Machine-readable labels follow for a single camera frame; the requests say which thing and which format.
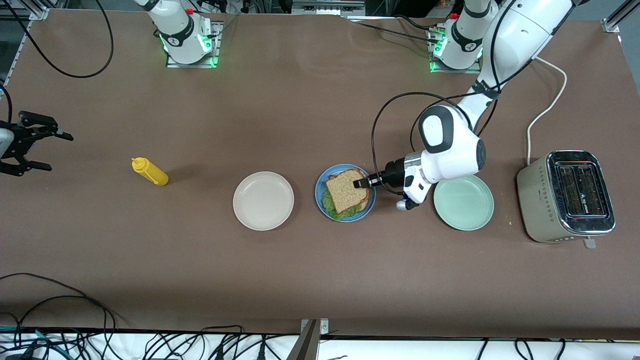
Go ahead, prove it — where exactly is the white toaster power cable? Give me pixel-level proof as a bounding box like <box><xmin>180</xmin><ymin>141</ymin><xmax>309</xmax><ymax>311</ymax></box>
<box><xmin>527</xmin><ymin>56</ymin><xmax>568</xmax><ymax>166</ymax></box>

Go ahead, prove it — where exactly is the beige chrome toaster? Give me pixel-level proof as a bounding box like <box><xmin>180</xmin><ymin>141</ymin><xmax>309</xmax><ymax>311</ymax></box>
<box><xmin>516</xmin><ymin>150</ymin><xmax>617</xmax><ymax>250</ymax></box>

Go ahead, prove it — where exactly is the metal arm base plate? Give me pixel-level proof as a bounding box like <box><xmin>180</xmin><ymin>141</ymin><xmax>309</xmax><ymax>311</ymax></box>
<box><xmin>427</xmin><ymin>26</ymin><xmax>483</xmax><ymax>75</ymax></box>
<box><xmin>166</xmin><ymin>21</ymin><xmax>224</xmax><ymax>69</ymax></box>

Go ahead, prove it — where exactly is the dark metal post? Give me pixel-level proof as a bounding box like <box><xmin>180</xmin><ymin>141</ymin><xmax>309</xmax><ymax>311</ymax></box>
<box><xmin>286</xmin><ymin>320</ymin><xmax>321</xmax><ymax>360</ymax></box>

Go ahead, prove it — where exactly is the green lettuce leaf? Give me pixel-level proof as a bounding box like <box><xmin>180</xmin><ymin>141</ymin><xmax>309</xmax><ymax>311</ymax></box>
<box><xmin>322</xmin><ymin>189</ymin><xmax>372</xmax><ymax>221</ymax></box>

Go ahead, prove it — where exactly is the silver table edge bracket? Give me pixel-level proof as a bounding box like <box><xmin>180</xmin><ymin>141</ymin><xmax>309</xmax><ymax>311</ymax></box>
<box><xmin>300</xmin><ymin>318</ymin><xmax>330</xmax><ymax>335</ymax></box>

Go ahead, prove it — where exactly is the long black looped cable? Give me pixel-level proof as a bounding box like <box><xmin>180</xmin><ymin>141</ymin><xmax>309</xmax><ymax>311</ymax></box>
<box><xmin>0</xmin><ymin>272</ymin><xmax>121</xmax><ymax>360</ymax></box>

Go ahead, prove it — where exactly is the yellow squeeze bottle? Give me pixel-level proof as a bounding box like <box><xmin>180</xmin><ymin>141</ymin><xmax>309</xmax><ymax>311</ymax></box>
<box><xmin>131</xmin><ymin>157</ymin><xmax>169</xmax><ymax>187</ymax></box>

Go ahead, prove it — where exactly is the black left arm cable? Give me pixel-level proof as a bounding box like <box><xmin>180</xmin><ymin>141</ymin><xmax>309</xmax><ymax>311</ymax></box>
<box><xmin>371</xmin><ymin>0</ymin><xmax>576</xmax><ymax>197</ymax></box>

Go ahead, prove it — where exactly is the blue round plate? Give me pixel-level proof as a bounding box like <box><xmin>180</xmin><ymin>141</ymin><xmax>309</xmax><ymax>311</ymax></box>
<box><xmin>314</xmin><ymin>164</ymin><xmax>377</xmax><ymax>223</ymax></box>

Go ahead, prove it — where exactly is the black cable on table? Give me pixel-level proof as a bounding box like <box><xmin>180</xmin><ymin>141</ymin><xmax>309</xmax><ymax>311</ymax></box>
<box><xmin>349</xmin><ymin>14</ymin><xmax>443</xmax><ymax>45</ymax></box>

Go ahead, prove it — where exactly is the grey metal box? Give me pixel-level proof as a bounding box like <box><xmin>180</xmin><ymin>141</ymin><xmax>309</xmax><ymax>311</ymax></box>
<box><xmin>291</xmin><ymin>0</ymin><xmax>367</xmax><ymax>17</ymax></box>

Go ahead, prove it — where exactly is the green round plate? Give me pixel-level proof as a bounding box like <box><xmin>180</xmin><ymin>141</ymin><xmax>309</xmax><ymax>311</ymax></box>
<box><xmin>433</xmin><ymin>173</ymin><xmax>495</xmax><ymax>232</ymax></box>

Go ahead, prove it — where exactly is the teal cable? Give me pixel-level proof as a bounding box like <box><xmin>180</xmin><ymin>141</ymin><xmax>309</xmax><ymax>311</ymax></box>
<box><xmin>0</xmin><ymin>326</ymin><xmax>68</xmax><ymax>360</ymax></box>

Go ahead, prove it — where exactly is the aluminium frame rail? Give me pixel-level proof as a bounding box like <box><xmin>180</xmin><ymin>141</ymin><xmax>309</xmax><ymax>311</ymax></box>
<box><xmin>0</xmin><ymin>0</ymin><xmax>68</xmax><ymax>22</ymax></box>
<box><xmin>602</xmin><ymin>0</ymin><xmax>640</xmax><ymax>34</ymax></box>

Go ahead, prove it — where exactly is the beige round plate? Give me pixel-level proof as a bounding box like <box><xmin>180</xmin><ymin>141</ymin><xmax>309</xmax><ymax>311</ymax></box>
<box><xmin>232</xmin><ymin>171</ymin><xmax>295</xmax><ymax>232</ymax></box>

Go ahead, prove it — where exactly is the brown bread slice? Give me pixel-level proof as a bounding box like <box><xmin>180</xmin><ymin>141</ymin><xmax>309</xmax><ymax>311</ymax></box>
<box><xmin>325</xmin><ymin>168</ymin><xmax>372</xmax><ymax>215</ymax></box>

